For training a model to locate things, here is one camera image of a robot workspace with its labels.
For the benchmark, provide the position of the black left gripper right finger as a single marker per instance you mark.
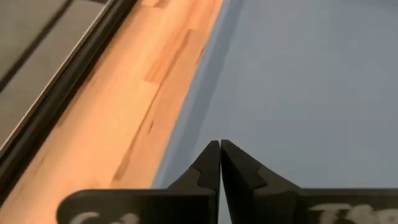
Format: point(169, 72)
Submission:
point(264, 202)

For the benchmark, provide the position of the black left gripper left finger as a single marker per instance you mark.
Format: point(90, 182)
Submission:
point(174, 205)

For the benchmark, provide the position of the blue plastic tray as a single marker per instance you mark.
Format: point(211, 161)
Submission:
point(295, 93)

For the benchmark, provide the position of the long black table frame rail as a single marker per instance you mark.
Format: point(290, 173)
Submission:
point(62, 93)

